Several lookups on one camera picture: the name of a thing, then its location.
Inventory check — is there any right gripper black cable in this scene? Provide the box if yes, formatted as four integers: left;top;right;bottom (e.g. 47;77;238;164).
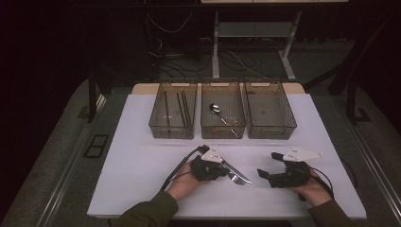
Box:
310;166;335;200

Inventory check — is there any person's right hand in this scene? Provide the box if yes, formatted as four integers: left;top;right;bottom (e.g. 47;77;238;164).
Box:
289;169;334;207

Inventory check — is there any wooden-handled metal fork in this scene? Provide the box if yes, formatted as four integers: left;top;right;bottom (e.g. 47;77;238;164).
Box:
228;172;248;186

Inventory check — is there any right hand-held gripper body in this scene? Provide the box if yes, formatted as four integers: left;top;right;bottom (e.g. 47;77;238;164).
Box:
269;145;324;189

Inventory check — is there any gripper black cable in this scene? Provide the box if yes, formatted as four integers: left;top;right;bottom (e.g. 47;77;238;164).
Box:
160;145;211;192
310;166;335;200

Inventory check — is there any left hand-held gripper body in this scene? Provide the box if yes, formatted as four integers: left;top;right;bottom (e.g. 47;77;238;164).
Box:
189;145;223;183

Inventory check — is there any tangle of black floor cables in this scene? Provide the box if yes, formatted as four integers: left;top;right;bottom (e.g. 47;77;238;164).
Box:
148;34;269;79

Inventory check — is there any metal spoon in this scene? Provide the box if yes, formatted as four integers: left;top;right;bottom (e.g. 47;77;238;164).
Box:
209;102;239;138

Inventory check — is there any thin black cable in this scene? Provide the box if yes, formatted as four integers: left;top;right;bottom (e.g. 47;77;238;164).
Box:
340;155;359;190

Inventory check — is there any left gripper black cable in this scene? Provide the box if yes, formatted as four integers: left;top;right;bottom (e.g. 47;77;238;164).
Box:
160;145;211;192

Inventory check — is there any grey metal floor rail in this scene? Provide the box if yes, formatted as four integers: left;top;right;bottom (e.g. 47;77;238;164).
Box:
37;94;107;227
341;122;401;218

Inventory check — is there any hanging white cable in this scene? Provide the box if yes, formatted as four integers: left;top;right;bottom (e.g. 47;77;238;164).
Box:
146;11;194;34

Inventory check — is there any clear brown plastic bin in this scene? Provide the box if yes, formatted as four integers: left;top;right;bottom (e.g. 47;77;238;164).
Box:
243;79;298;140
200;78;247;140
148;79;199;140

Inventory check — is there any person's left hand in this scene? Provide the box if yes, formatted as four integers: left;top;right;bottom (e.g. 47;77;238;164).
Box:
166;162;207;202

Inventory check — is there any black metal stand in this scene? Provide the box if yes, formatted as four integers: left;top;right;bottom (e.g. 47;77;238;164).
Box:
345;79;373;126
77;67;99;124

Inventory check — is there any white table cover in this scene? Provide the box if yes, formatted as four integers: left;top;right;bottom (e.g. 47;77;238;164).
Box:
87;93;368;220

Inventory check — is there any white standing desk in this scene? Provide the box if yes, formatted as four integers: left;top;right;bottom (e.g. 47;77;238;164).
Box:
200;0;349;82

